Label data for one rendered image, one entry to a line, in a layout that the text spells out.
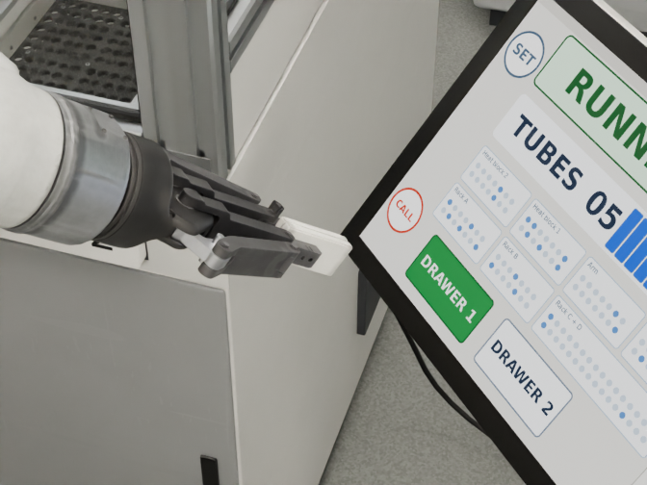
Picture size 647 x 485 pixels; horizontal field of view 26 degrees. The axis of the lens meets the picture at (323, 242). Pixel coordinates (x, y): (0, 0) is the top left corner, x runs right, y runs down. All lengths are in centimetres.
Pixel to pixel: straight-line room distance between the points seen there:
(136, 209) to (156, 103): 44
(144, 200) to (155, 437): 83
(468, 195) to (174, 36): 30
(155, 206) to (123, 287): 62
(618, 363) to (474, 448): 128
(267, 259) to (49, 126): 20
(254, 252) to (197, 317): 56
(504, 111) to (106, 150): 42
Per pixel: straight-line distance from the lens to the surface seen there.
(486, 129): 119
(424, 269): 120
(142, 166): 90
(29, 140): 83
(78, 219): 88
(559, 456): 109
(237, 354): 156
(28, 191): 85
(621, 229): 109
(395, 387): 241
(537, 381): 111
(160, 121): 134
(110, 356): 162
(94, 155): 87
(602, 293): 109
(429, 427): 236
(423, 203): 122
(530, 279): 113
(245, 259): 95
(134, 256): 145
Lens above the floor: 185
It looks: 44 degrees down
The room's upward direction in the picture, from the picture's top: straight up
